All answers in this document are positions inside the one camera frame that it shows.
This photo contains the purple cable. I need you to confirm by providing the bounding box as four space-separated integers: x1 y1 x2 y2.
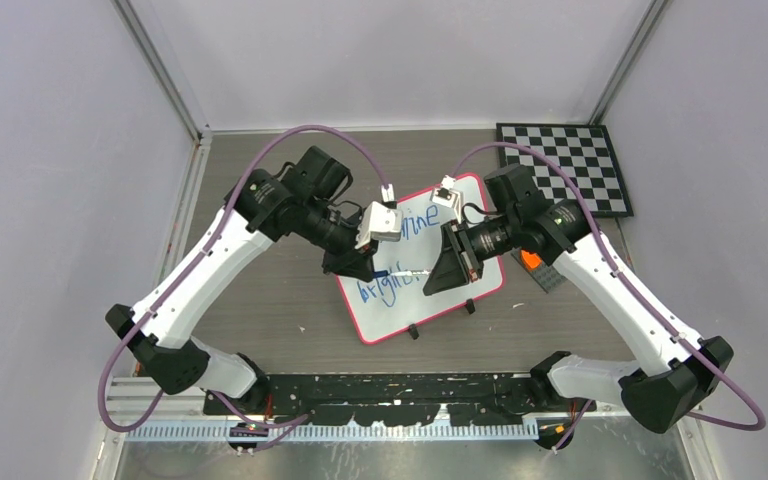
97 124 399 453
448 141 768 453

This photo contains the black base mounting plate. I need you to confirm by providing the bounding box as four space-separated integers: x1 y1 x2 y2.
231 373 585 427

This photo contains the black board stop left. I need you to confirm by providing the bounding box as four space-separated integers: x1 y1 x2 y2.
408 324 420 340

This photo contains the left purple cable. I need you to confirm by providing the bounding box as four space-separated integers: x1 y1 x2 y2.
97 124 399 453

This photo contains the white slotted cable duct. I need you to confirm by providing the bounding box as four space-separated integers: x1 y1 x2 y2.
126 419 539 443

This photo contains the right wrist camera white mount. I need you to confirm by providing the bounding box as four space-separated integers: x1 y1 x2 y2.
430 176 466 226

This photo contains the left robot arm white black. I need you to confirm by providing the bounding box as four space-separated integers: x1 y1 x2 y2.
105 146 377 414

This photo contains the aluminium frame rail front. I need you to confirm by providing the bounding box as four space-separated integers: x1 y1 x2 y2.
106 377 207 422

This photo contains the orange curved block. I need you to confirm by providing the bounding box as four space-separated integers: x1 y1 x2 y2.
519 250 542 271

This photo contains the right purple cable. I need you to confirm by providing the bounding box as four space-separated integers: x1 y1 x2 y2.
448 141 768 453

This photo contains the grey lego baseplate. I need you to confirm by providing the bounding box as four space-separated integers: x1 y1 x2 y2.
525 259 565 293

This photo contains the black white checkerboard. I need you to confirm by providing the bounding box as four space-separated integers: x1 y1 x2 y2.
496 122 634 218

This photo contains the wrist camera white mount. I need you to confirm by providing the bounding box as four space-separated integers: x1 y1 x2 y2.
355 201 404 250
430 176 466 226

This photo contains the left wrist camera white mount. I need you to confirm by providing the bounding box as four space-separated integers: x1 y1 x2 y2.
355 201 404 250

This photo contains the white whiteboard pink rim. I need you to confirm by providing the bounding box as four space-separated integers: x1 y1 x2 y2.
336 187 505 345

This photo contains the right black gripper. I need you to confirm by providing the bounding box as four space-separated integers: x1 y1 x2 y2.
424 210 519 295

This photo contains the white marker blue cap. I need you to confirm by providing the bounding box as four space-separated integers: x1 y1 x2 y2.
388 269 431 277

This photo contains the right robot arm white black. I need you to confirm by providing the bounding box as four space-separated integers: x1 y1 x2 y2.
423 165 734 433

